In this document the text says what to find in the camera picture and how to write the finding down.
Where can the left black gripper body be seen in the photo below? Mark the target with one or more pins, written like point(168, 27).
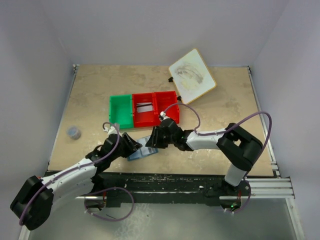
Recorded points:
point(126, 148)

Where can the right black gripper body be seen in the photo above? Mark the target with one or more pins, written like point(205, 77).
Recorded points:
point(163, 141)

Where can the blue card holder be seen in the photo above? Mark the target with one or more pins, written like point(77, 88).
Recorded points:
point(144, 151)

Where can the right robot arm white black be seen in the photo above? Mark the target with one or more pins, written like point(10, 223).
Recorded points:
point(239, 146)

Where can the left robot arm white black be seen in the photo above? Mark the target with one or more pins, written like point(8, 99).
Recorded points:
point(39, 196)

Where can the red double plastic bin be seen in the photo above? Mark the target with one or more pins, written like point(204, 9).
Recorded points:
point(160, 101)

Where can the green plastic bin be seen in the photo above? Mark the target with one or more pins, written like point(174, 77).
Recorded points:
point(121, 110)

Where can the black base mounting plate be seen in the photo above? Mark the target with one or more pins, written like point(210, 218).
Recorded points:
point(112, 189)

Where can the black board stand clip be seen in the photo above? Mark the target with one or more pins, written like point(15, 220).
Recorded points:
point(170, 79)

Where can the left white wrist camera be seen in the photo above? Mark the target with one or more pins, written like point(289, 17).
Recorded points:
point(113, 129)

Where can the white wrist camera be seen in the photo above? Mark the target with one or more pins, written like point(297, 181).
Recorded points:
point(163, 116)
point(113, 129)

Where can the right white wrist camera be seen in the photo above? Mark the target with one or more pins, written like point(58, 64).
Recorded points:
point(163, 116)

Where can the white board wooden frame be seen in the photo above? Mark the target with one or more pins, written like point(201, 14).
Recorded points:
point(191, 76)

